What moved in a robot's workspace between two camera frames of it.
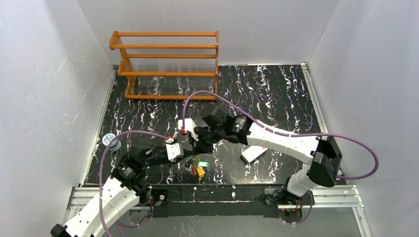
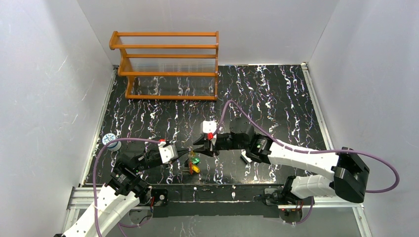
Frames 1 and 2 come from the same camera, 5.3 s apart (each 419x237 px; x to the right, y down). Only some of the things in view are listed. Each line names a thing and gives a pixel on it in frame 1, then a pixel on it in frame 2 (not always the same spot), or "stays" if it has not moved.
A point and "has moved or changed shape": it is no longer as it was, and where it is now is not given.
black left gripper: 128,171 stays
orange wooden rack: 168,65 stays
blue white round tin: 115,145 stays
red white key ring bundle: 196,166 has moved or changed shape
